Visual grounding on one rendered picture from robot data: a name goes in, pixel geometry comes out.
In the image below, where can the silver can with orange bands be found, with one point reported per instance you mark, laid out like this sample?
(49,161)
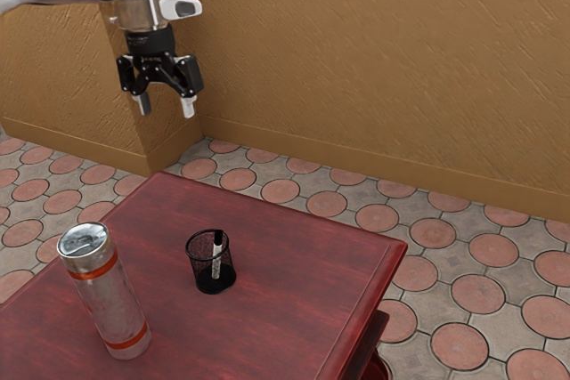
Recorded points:
(104,291)

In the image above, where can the white pen with black cap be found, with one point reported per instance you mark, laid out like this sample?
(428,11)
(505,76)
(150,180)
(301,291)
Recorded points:
(217,255)

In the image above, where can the black mesh pen holder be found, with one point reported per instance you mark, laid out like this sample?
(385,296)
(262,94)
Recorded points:
(210,264)

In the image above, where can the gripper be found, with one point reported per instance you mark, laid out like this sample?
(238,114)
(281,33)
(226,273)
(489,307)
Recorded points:
(149,48)

